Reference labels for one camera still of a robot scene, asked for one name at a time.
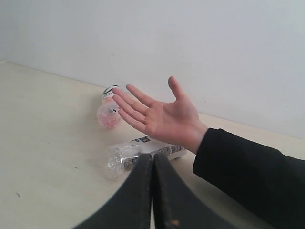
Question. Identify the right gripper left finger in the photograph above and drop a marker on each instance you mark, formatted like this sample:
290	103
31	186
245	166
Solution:
130	206

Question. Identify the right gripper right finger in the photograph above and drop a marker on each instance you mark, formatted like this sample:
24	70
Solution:
175	206

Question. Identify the clear bottle dark label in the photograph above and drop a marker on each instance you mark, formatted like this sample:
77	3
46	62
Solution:
121	158

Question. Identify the black sleeved forearm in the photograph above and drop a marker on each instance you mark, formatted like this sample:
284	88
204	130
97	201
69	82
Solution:
266	182

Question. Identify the pink peach drink bottle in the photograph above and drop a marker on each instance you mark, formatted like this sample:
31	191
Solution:
107	113

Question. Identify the person's open hand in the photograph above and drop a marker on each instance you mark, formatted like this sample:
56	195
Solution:
176	123

